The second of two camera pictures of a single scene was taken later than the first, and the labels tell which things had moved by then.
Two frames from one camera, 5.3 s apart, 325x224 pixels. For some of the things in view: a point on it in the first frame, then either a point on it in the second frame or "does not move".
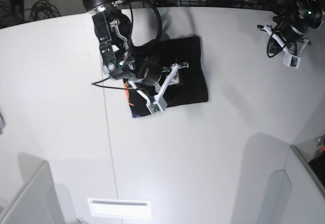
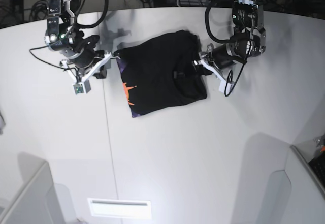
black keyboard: [318, 164] does not move
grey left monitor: [39, 203] does not move
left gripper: [151, 81] -> [82, 66]
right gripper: [290, 39] -> [218, 59]
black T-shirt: [192, 87] does not move
